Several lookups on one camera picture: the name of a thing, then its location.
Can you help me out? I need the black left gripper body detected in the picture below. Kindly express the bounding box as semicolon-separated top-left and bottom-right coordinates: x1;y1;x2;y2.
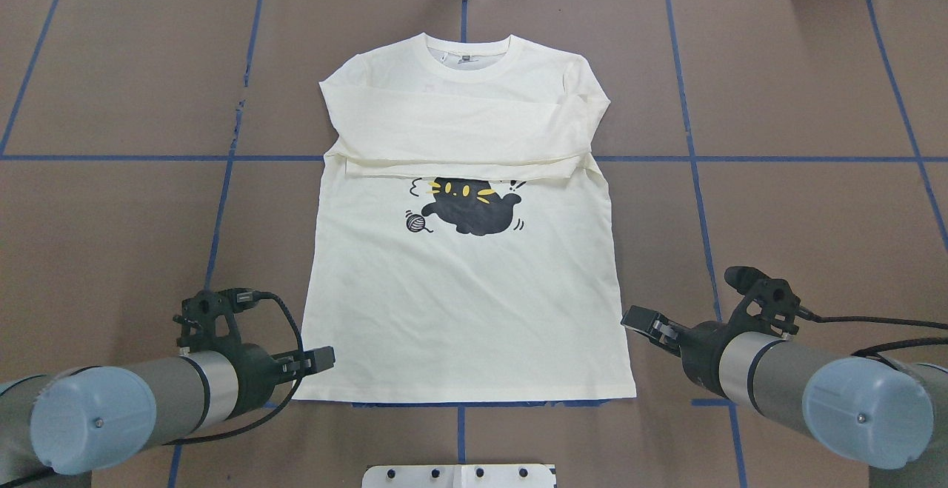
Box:
222;343;293;416

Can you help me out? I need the cream long-sleeve cat shirt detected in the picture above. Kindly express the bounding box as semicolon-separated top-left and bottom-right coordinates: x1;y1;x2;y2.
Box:
295;33;637;404

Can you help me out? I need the white camera stand pillar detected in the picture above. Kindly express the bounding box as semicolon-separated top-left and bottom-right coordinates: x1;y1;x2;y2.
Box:
360;463;558;487

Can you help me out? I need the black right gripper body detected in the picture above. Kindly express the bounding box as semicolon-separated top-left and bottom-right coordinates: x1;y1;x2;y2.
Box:
678;321;737;399

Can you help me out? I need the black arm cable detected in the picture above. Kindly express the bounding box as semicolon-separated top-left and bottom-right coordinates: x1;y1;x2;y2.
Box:
796;310;948;359
159;292;306;448

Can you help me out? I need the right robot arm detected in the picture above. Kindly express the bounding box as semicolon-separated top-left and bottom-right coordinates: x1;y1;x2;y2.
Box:
621;306;946;487

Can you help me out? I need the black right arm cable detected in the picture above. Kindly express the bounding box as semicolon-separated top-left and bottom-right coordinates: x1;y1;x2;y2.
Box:
796;310;948;359

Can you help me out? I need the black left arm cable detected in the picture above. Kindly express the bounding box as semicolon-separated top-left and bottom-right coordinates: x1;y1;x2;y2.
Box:
159;292;306;448

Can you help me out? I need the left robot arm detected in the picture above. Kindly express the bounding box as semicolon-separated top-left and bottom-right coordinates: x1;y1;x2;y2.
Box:
2;344;336;487

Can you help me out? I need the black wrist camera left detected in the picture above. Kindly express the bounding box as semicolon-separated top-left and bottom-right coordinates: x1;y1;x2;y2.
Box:
173;288;258;362

